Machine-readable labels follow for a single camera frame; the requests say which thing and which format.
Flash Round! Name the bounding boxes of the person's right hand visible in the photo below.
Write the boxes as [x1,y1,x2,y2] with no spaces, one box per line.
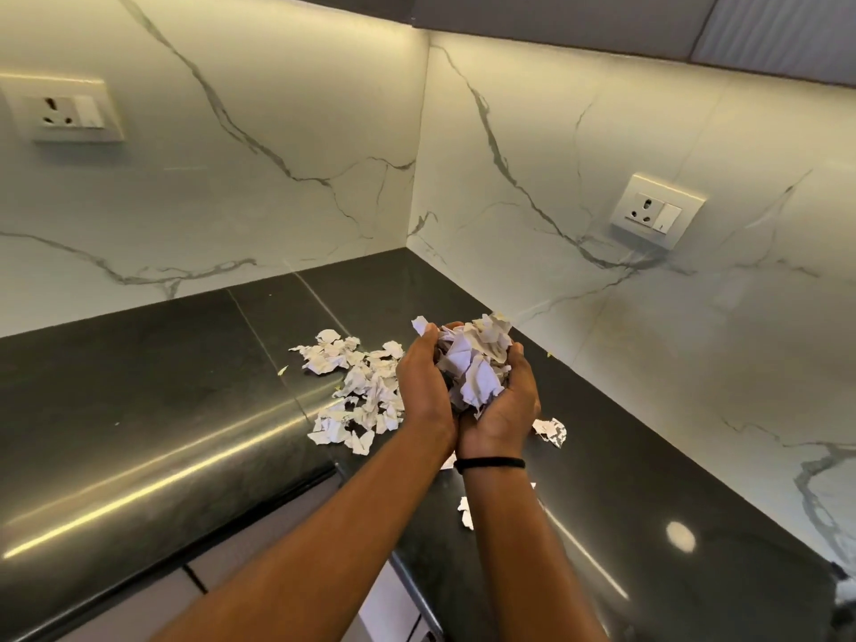
[457,341,542,461]

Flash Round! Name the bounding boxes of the person's left hand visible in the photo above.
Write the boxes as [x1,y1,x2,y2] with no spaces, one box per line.
[396,321,465,457]

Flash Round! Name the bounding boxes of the handful of torn paper scraps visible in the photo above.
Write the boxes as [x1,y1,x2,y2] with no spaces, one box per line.
[411,312,515,422]

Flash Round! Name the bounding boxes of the person's right forearm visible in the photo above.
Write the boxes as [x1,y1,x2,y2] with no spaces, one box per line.
[457,457,606,642]

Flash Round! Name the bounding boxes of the person's left forearm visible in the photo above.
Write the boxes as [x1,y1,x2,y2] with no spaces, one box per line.
[152,421,458,642]

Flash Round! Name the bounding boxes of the pile of white paper pieces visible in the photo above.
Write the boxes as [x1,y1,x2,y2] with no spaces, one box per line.
[288,329,407,457]

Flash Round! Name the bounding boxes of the black wristband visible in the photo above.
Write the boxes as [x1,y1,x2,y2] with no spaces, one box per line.
[453,456,527,474]

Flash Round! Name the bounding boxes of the grey base cabinet drawers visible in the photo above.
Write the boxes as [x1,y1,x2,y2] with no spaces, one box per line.
[63,461,445,642]

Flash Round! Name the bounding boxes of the grey overhead cabinet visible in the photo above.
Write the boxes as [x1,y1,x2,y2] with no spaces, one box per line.
[264,0,856,95]

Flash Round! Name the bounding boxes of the white wall socket with switch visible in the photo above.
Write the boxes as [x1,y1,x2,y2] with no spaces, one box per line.
[609,171,708,251]
[0,72,127,144]

